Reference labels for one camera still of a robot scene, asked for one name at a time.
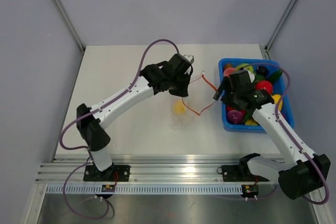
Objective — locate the pink toy peach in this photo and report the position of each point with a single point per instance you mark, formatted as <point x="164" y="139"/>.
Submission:
<point x="229" y="71"/>

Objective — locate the aluminium rail base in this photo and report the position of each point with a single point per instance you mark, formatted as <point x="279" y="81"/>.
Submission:
<point x="146" y="169"/>

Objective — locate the clear zip top bag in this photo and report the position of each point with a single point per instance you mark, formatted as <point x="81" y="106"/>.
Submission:
<point x="199" y="100"/>

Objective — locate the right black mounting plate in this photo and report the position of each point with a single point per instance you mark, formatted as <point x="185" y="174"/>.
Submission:
<point x="231" y="173"/>

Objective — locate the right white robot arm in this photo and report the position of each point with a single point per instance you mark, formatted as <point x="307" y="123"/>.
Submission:
<point x="303" y="170"/>

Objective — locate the green toy cucumber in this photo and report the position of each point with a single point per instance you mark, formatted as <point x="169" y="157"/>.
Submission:
<point x="274" y="77"/>

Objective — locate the red toy apple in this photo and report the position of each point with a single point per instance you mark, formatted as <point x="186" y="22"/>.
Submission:
<point x="264" y="84"/>

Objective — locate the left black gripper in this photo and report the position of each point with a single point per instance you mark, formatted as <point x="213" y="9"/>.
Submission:
<point x="183" y="92"/>

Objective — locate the purple toy onion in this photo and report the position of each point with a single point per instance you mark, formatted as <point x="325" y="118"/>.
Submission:
<point x="235" y="117"/>

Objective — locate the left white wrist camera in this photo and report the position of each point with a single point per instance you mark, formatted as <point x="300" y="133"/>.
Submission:
<point x="189" y="58"/>

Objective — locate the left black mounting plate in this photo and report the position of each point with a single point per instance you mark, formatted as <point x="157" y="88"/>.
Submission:
<point x="120" y="172"/>

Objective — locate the brown toy fruit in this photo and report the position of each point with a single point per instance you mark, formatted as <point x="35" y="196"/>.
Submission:
<point x="229" y="65"/>

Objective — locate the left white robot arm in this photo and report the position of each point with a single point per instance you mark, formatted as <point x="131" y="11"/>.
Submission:
<point x="93" y="121"/>

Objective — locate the white slotted cable duct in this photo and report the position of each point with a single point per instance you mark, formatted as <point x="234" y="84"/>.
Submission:
<point x="146" y="189"/>

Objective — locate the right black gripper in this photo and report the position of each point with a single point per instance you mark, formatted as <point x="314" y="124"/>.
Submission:
<point x="226" y="84"/>

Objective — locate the blue plastic bin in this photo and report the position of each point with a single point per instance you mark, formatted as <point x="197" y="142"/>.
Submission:
<point x="278" y="88"/>

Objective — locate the dark toy avocado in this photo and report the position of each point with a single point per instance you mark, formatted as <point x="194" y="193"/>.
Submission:
<point x="262" y="70"/>

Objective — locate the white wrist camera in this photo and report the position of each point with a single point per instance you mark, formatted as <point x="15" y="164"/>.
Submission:
<point x="189" y="58"/>
<point x="251" y="75"/>

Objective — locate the black mounting plate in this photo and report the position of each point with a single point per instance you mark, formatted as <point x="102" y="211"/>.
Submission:
<point x="231" y="173"/>
<point x="120" y="172"/>

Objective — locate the green toy apple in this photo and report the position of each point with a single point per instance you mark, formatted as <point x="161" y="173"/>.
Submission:
<point x="245" y="66"/>

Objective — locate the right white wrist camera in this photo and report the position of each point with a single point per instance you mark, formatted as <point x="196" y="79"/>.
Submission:
<point x="251" y="75"/>

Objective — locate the yellow toy lemon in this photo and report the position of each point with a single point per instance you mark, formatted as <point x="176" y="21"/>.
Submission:
<point x="179" y="108"/>

